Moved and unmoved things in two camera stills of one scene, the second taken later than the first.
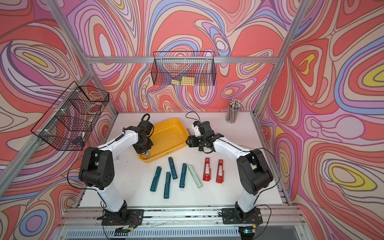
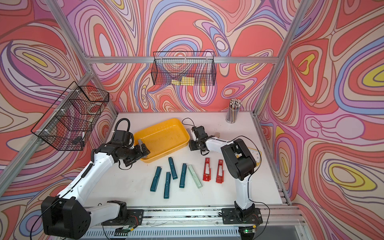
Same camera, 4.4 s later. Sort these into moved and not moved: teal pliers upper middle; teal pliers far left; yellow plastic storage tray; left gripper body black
Moved: left gripper body black
Not moved: yellow plastic storage tray; teal pliers upper middle; teal pliers far left
